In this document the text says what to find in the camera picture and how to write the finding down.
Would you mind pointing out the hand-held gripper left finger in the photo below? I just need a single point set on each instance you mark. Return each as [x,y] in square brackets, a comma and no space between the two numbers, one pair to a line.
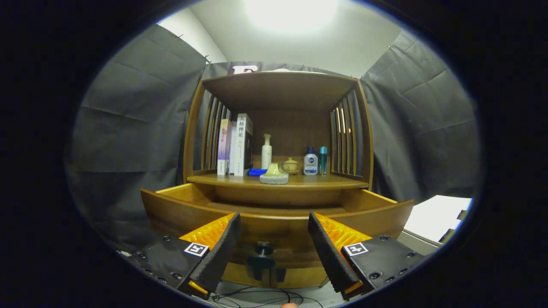
[218,256]

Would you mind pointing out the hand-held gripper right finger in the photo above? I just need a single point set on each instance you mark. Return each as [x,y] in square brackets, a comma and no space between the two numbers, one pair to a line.
[332,256]

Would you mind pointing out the black round drawer knob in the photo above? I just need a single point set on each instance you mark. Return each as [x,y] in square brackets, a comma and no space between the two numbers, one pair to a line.
[262,256]

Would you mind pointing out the wooden drawer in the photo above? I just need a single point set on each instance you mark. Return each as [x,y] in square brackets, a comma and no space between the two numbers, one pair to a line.
[278,231]

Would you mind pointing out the pale green ornament grey base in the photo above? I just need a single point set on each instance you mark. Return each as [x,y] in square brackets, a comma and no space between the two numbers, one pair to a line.
[274,174]

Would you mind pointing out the wooden cabinet door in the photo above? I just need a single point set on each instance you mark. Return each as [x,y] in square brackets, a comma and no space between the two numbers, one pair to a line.
[299,278]
[239,273]

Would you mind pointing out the wooden countertop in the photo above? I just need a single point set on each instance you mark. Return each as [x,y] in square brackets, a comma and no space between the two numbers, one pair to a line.
[321,182]

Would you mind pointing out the wooden cabinet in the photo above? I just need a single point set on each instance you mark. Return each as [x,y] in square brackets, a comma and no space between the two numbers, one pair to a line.
[278,90]

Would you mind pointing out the grey ribbed plastic panel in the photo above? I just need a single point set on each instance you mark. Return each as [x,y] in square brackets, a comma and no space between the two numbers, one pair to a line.
[419,244]

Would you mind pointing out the blue folded cloth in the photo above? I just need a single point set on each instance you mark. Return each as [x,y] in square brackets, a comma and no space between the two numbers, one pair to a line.
[256,172]

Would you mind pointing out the white bottle blue cap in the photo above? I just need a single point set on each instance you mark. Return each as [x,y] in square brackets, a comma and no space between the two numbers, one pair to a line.
[310,163]

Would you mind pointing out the teal slim bottle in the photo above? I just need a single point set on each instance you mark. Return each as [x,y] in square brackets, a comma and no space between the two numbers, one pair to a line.
[323,159]

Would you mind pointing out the yellow lidded teacup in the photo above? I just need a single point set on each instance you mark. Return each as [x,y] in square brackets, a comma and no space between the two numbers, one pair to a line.
[290,165]

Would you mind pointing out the purple book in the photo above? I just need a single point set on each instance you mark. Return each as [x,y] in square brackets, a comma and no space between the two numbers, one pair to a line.
[223,145]

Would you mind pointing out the white pump bottle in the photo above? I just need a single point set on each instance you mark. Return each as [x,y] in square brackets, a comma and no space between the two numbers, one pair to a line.
[266,156]

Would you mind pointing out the white board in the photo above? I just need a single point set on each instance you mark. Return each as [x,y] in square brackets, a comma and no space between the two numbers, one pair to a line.
[436,216]

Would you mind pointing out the white book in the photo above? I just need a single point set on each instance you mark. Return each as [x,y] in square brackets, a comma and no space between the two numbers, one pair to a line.
[242,143]

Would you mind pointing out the large ceiling light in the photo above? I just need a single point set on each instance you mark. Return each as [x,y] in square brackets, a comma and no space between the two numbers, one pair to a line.
[291,13]

